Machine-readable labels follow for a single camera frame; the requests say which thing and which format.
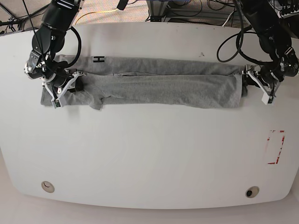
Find aluminium frame base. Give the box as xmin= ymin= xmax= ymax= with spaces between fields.
xmin=145 ymin=0 xmax=187 ymax=22

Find grey Hugging Face T-shirt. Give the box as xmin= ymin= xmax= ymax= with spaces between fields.
xmin=40 ymin=54 xmax=249 ymax=110

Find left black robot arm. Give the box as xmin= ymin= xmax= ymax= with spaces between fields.
xmin=218 ymin=0 xmax=299 ymax=105

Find left table cable grommet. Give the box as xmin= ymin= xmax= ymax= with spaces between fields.
xmin=41 ymin=181 xmax=55 ymax=193

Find red tape rectangle marking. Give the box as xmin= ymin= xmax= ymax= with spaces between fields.
xmin=264 ymin=130 xmax=285 ymax=165

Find yellow cable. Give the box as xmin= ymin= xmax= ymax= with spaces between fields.
xmin=74 ymin=8 xmax=119 ymax=25

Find right table cable grommet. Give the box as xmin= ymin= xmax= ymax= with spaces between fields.
xmin=245 ymin=186 xmax=260 ymax=198

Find table cable grommet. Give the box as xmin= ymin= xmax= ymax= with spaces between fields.
xmin=245 ymin=186 xmax=260 ymax=198
xmin=41 ymin=181 xmax=55 ymax=193

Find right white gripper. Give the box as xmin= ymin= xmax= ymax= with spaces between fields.
xmin=24 ymin=50 xmax=86 ymax=109

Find white power strip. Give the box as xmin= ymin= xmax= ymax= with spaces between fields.
xmin=278 ymin=3 xmax=299 ymax=19

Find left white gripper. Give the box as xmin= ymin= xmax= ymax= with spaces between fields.
xmin=242 ymin=46 xmax=299 ymax=105

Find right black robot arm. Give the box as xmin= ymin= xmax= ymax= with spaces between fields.
xmin=24 ymin=0 xmax=85 ymax=108

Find black tripod legs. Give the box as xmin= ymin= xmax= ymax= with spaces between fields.
xmin=0 ymin=0 xmax=50 ymax=33

